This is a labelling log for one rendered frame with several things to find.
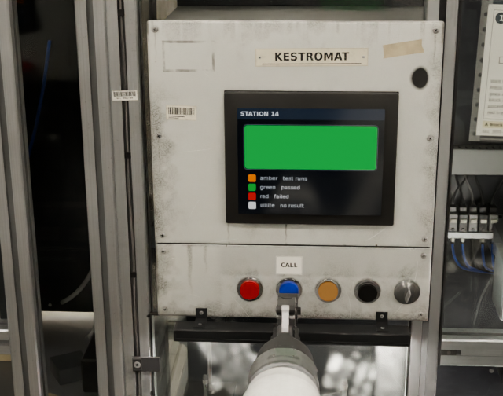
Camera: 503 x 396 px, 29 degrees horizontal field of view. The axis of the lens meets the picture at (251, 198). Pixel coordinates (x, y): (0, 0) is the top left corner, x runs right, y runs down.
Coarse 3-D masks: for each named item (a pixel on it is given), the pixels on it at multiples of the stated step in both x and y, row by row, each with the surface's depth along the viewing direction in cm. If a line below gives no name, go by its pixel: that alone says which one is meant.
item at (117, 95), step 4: (112, 92) 144; (116, 92) 144; (120, 92) 144; (124, 92) 144; (128, 92) 144; (132, 92) 144; (136, 92) 144; (112, 96) 145; (116, 96) 145; (120, 96) 144; (124, 96) 144; (128, 96) 144; (132, 96) 144; (136, 96) 144; (112, 100) 145; (116, 100) 145; (120, 100) 145; (124, 100) 145; (128, 100) 145; (132, 100) 145; (136, 100) 145
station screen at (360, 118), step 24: (240, 120) 141; (264, 120) 141; (288, 120) 141; (312, 120) 141; (336, 120) 140; (360, 120) 140; (384, 120) 140; (240, 144) 142; (240, 168) 144; (264, 168) 143; (288, 168) 143; (312, 168) 143; (240, 192) 145; (264, 192) 144; (288, 192) 144; (312, 192) 144; (336, 192) 144; (360, 192) 144
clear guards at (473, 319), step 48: (480, 0) 137; (480, 48) 139; (480, 96) 141; (480, 144) 144; (480, 192) 146; (480, 240) 148; (480, 288) 151; (480, 336) 153; (192, 384) 159; (240, 384) 158; (336, 384) 157; (384, 384) 157
